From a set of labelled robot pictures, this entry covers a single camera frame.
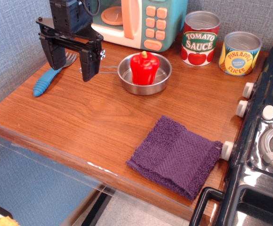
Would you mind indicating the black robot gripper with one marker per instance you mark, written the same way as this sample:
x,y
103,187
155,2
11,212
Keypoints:
x,y
72,18

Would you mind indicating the red toy bell pepper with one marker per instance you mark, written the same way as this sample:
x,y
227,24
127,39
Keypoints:
x,y
144,67

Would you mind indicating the small steel pot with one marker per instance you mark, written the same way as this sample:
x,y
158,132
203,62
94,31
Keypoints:
x,y
161,78

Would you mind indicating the toy microwave oven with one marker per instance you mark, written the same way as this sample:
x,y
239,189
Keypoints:
x,y
150,25

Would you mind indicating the tomato sauce can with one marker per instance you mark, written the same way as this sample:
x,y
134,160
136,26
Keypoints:
x,y
199,39

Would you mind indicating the purple folded cloth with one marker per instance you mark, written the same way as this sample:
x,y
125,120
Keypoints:
x,y
176,158

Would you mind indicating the pineapple slices can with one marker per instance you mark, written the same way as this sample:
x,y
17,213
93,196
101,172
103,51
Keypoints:
x,y
239,53

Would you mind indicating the white stove knob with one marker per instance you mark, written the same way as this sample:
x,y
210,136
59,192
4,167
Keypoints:
x,y
241,108
227,150
247,91

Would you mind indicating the yellow object at corner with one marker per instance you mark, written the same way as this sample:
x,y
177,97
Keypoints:
x,y
7,221

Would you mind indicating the black toy stove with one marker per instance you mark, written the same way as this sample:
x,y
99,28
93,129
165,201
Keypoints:
x,y
247,199

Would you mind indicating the blue handled fork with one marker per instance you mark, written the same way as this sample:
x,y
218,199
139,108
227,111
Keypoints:
x,y
45,80

